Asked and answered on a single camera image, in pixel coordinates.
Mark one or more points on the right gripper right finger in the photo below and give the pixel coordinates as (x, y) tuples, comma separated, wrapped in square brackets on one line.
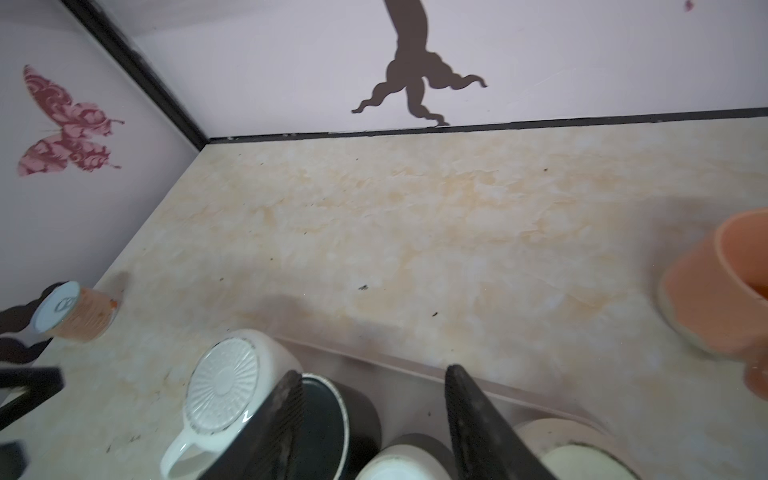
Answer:
[(484, 444)]

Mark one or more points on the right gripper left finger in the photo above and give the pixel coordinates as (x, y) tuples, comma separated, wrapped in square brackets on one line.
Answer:
[(266, 446)]

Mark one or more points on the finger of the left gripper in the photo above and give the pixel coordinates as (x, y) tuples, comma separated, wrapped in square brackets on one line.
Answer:
[(37, 385), (13, 461)]

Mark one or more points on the white ribbed-bottom mug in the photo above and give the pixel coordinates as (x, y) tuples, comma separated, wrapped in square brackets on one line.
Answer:
[(228, 385)]

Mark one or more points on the peach orange mug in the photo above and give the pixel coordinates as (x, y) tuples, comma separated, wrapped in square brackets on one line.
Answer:
[(715, 295)]

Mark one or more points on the cream beige mug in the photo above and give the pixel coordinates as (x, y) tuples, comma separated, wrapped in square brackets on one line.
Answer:
[(572, 450)]

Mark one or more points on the orange tin can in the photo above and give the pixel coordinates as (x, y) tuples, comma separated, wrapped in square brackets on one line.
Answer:
[(74, 313)]

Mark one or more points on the translucent plastic tray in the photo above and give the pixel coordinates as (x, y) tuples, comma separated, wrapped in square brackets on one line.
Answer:
[(409, 396)]

